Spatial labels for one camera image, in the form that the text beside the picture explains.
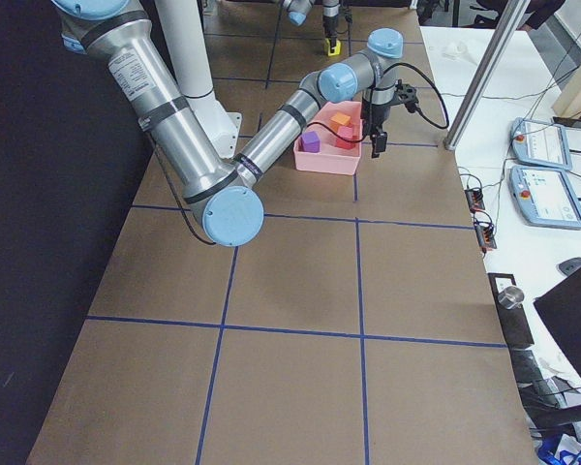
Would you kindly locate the silver metal cylinder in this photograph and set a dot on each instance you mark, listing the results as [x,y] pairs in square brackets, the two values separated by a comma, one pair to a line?
[510,297]

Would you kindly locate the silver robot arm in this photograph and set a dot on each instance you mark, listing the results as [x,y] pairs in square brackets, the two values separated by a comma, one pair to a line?
[298,10]
[176,105]

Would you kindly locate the near teach pendant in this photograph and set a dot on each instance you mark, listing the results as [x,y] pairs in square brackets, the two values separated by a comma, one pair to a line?
[545,198]

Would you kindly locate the far teach pendant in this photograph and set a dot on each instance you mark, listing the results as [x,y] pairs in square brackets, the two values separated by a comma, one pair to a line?
[543,144]

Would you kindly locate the aluminium frame post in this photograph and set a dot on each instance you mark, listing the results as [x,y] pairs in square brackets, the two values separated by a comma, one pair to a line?
[512,14]

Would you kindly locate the pink foam block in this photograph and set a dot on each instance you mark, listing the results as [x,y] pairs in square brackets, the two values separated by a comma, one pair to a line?
[345,138]

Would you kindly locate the orange foam block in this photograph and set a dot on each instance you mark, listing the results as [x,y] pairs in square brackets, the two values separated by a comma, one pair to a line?
[339,119]

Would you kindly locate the purple foam block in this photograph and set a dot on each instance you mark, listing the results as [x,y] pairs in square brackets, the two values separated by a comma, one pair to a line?
[310,142]

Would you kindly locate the yellow foam block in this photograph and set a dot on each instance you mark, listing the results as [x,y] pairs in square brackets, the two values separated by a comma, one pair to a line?
[335,51]

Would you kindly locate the teach pendant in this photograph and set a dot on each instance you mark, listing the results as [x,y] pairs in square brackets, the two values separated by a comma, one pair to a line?
[543,144]
[545,198]

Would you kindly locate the black orange connector box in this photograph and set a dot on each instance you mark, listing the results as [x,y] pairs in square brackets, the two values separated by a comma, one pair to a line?
[474,197]
[485,235]

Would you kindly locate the white pedestal column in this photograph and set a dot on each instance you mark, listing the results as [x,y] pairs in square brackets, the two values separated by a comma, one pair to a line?
[183,32]

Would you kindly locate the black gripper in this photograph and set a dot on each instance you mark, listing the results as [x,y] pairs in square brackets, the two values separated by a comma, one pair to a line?
[330,25]
[376,115]

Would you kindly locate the pink plastic bin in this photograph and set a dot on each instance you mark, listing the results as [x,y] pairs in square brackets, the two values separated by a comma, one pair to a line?
[331,159]

